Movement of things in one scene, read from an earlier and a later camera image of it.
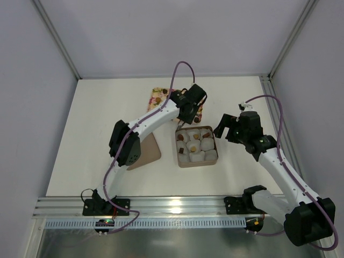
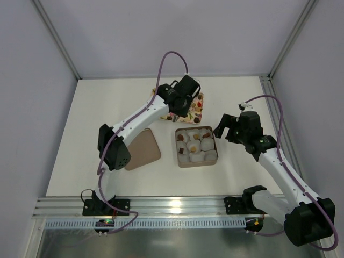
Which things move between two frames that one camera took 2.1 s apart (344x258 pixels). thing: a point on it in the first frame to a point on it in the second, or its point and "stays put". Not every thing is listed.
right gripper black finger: x=231 y=122 stays put
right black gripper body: x=231 y=129 stays put
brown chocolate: x=206 y=135 stays put
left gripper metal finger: x=180 y=124 to x=174 y=118
